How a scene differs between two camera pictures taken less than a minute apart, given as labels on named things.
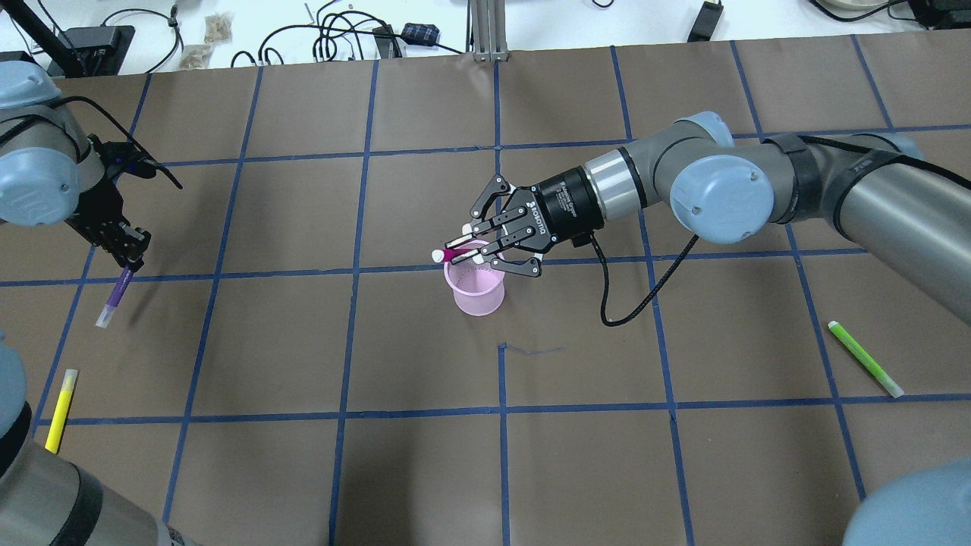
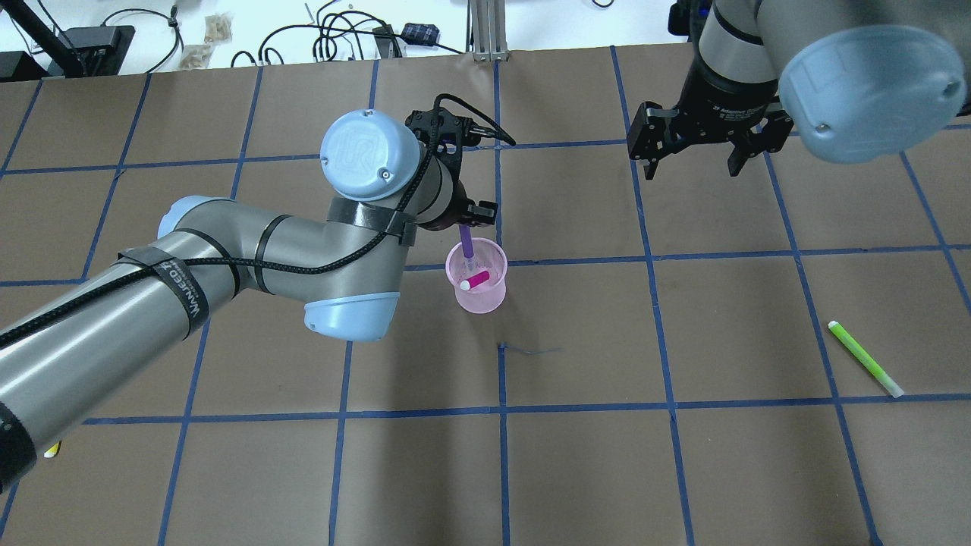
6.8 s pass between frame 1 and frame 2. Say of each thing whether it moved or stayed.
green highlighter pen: stayed
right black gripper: moved
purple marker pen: moved
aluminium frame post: stayed
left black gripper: moved
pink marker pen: moved
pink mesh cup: stayed
